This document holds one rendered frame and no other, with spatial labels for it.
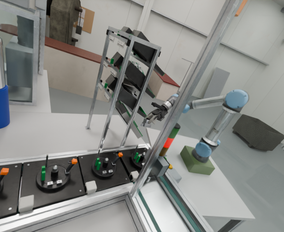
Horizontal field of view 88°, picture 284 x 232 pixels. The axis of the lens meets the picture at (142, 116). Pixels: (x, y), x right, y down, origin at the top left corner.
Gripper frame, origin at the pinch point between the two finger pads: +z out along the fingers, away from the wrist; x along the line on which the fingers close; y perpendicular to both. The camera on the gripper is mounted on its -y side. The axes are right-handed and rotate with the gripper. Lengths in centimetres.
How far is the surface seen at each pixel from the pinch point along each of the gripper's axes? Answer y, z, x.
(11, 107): -56, 72, 58
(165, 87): 182, -235, 324
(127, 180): -1.5, 38.8, -31.3
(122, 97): -32.1, 8.8, -8.3
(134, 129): -4.2, 12.8, -3.2
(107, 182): -9, 46, -30
